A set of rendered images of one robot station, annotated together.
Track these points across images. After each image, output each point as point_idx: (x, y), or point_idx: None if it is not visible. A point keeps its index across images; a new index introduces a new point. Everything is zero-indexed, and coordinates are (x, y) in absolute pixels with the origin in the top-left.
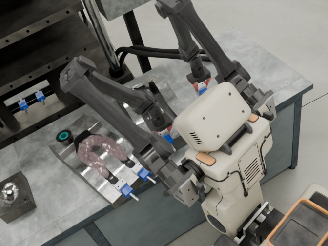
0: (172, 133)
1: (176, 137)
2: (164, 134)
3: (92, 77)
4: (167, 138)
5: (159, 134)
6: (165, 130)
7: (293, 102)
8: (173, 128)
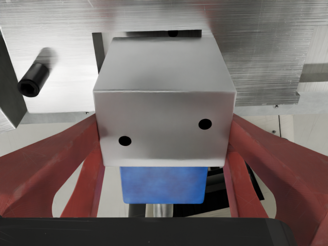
0: (245, 57)
1: (248, 105)
2: (168, 166)
3: None
4: (165, 178)
5: (121, 133)
6: (211, 130)
7: None
8: (294, 0)
